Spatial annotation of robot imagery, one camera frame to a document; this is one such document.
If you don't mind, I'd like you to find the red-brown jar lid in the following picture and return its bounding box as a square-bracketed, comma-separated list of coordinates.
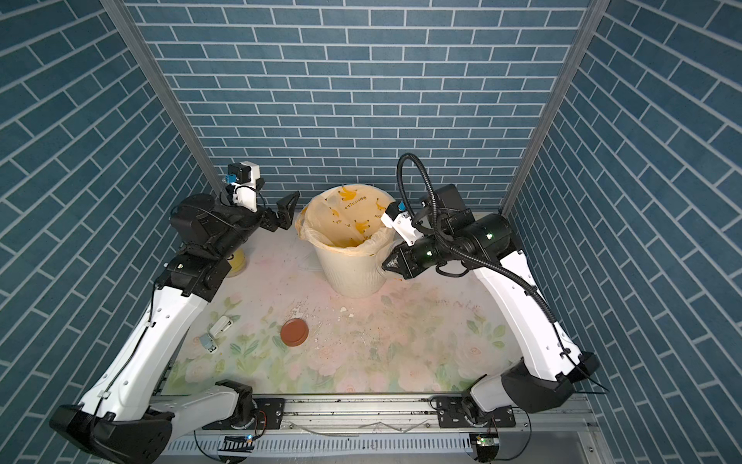
[280, 318, 309, 347]

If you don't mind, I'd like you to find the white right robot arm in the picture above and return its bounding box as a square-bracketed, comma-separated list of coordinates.
[382, 185, 600, 426]

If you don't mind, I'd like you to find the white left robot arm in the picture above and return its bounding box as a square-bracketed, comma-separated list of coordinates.
[49, 193, 300, 463]

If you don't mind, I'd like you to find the cream waste bin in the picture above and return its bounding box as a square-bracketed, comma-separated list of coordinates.
[309, 184, 398, 300]

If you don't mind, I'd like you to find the yellow plastic pen cup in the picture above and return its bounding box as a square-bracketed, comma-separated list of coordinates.
[227, 249, 247, 278]

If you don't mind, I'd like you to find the white stapler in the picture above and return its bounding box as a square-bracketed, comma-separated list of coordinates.
[209, 316, 234, 338]

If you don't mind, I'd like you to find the light blue stapler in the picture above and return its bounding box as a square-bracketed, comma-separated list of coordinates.
[199, 333, 218, 354]

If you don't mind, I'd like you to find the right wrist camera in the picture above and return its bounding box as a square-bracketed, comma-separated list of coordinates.
[381, 201, 424, 247]

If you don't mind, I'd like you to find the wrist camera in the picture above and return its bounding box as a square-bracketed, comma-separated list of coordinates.
[381, 201, 424, 247]
[225, 162, 262, 213]

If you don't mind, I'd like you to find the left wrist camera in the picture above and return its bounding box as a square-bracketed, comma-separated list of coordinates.
[225, 162, 262, 213]

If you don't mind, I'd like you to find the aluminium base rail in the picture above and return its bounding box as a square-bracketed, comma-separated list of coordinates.
[144, 394, 613, 463]

